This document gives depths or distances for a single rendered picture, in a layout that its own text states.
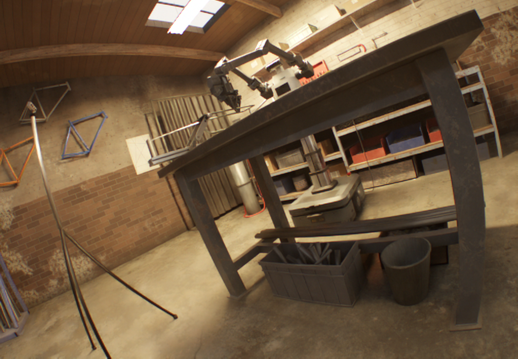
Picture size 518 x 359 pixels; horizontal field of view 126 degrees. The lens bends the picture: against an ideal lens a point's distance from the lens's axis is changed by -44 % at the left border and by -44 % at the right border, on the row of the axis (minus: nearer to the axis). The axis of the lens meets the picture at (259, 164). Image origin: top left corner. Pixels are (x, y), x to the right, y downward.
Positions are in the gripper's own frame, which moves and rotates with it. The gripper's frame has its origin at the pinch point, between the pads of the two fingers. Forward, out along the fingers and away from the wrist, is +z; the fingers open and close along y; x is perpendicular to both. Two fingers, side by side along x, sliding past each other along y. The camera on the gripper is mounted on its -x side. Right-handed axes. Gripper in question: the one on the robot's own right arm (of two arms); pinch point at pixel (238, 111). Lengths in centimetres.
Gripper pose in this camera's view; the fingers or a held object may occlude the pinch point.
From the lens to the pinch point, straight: 149.2
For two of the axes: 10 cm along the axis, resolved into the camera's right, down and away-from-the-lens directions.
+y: 6.6, -2.2, -7.2
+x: 6.5, -3.1, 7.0
